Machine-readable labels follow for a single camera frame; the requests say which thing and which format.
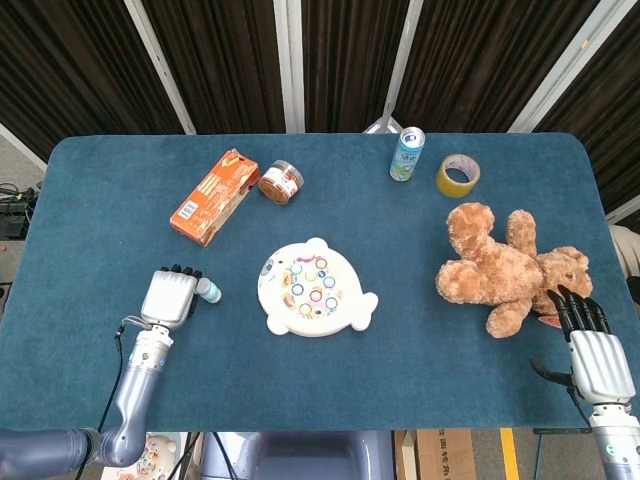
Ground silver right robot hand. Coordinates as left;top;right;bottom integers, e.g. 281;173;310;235
529;283;636;406

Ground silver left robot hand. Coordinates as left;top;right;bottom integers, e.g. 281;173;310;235
140;263;205;331

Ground light blue toy hammer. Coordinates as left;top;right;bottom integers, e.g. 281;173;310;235
197;278;223;304

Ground white whack-a-mole toy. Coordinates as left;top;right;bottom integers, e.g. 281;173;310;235
257;237;380;338

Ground orange snack box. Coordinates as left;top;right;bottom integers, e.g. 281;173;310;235
169;148;261;248

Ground brown teddy bear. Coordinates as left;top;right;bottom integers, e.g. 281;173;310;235
434;202;595;340

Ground clear jar of rubber bands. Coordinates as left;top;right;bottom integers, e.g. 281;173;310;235
257;159;305;206

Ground blue felt table cover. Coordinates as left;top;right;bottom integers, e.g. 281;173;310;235
0;132;640;434

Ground brown cardboard box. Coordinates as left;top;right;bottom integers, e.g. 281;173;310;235
394;428;477;480

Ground grey robot torso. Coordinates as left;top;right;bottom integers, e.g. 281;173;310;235
199;430;396;480

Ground yellow packing tape roll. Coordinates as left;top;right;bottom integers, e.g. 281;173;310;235
435;153;482;199

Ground dark brown pleated curtain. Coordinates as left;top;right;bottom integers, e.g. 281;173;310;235
0;0;640;211

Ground light blue drink can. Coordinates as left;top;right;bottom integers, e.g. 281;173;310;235
389;126;427;183

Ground grey metal stand foot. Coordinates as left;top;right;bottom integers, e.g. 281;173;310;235
363;102;404;135

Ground left robot wrist cable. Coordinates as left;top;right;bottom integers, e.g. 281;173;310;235
73;314;152;480

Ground white frame post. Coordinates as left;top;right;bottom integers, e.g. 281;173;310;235
273;0;306;134
380;0;425;132
123;0;197;135
0;122;49;172
507;0;640;134
606;193;640;225

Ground black floor cables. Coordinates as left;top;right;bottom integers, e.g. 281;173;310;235
0;182;39;242

